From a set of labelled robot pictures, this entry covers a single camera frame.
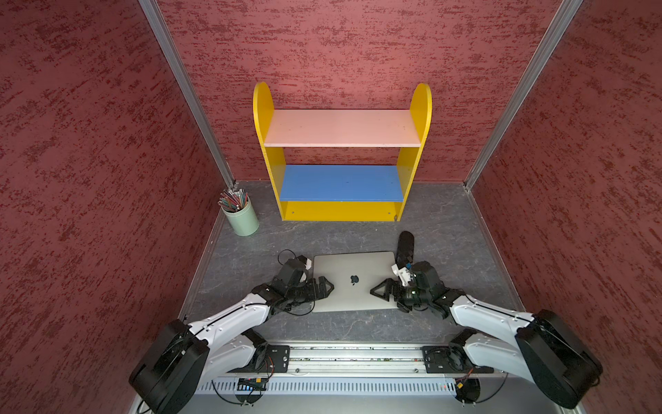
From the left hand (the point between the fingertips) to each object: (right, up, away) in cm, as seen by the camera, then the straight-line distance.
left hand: (323, 295), depth 84 cm
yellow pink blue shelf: (+6, +35, +12) cm, 38 cm away
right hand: (+18, -2, -2) cm, 18 cm away
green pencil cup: (-33, +24, +16) cm, 44 cm away
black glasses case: (+31, +14, +14) cm, 37 cm away
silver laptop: (+10, +6, +4) cm, 12 cm away
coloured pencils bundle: (-36, +32, +13) cm, 50 cm away
